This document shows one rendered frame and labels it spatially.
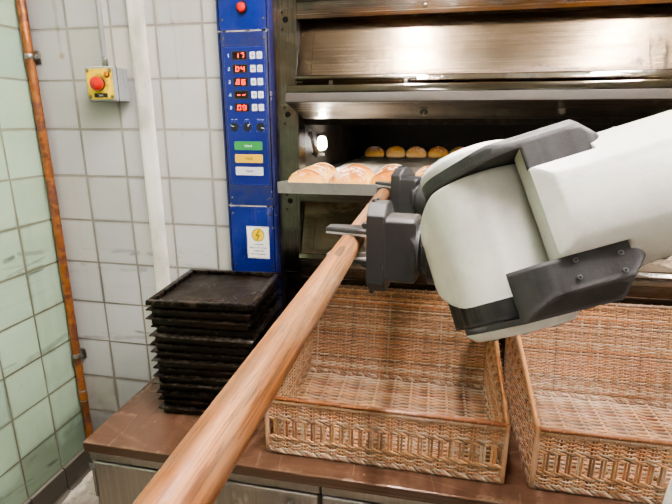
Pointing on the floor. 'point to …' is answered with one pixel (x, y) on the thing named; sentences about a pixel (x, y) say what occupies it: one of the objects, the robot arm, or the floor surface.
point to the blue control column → (259, 195)
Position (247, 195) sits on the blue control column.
